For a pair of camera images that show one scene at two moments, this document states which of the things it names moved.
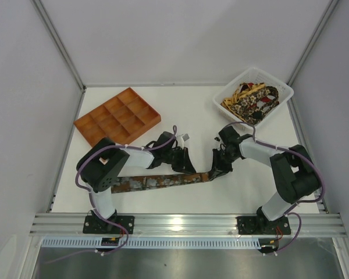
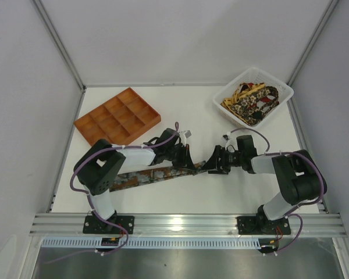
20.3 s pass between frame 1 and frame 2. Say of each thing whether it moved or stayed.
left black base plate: stayed
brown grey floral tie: moved
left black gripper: stayed
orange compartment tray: stayed
